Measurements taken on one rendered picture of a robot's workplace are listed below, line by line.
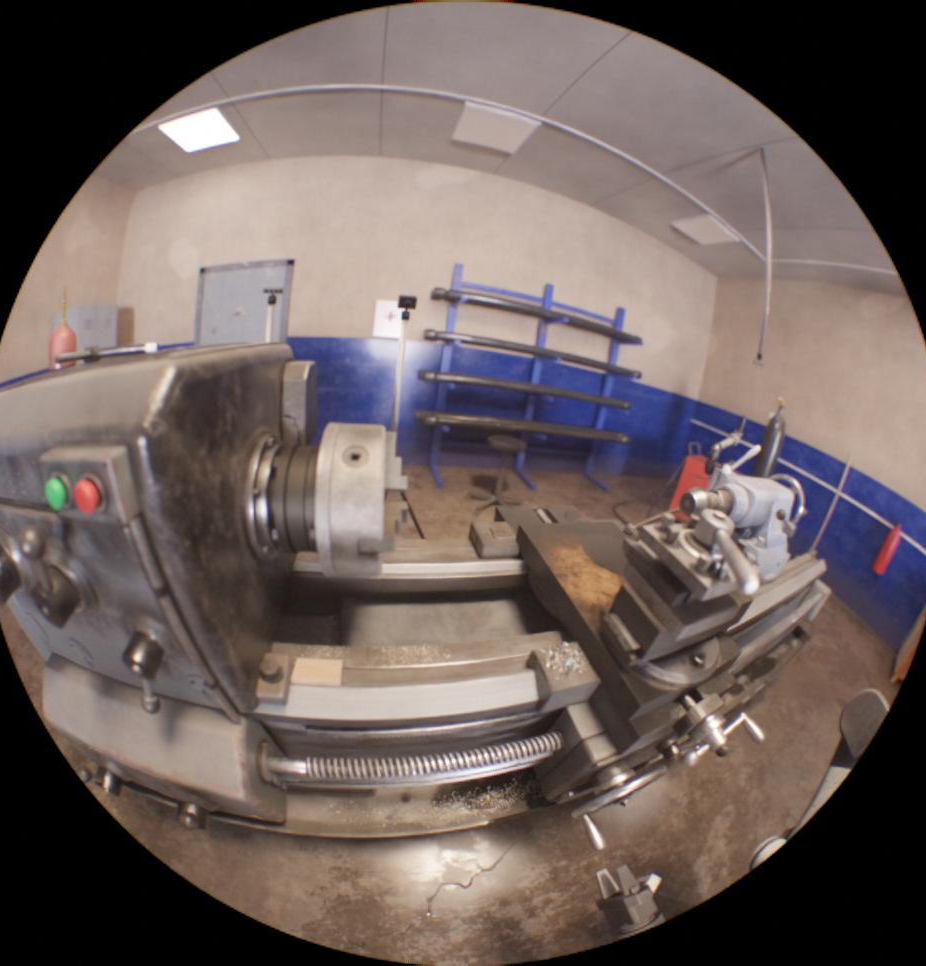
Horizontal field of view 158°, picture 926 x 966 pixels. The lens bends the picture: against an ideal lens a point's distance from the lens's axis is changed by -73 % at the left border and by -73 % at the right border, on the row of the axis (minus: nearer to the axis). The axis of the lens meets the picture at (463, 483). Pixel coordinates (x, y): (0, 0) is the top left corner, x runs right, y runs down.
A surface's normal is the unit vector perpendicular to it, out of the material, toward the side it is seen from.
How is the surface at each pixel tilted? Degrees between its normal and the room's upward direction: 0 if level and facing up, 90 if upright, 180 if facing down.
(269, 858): 0
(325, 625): 0
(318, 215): 90
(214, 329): 90
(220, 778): 32
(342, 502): 63
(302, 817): 0
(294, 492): 56
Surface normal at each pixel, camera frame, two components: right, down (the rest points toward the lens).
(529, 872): 0.13, -0.91
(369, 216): 0.22, 0.41
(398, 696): 0.23, -0.50
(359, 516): 0.25, 0.10
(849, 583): -0.97, -0.04
